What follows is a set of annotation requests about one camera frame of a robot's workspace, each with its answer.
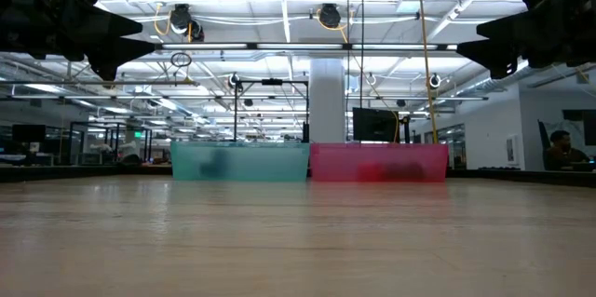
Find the pink translucent plastic bin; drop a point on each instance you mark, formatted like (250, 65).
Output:
(335, 162)

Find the person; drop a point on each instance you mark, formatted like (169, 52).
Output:
(561, 152)

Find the black aluminium table frame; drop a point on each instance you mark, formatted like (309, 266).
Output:
(70, 173)

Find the black monitor on stand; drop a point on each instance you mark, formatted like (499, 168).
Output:
(375, 125)

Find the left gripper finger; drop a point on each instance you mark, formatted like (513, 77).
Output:
(114, 24)
(116, 52)

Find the long ceiling light bar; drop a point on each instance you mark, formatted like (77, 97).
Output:
(298, 46)

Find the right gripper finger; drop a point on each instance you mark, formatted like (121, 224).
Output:
(498, 57)
(517, 27)

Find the white building pillar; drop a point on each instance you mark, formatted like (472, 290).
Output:
(327, 101)

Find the teal translucent plastic bin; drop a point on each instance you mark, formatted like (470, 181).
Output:
(261, 162)

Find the small dark monitor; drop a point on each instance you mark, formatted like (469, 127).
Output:
(28, 133)

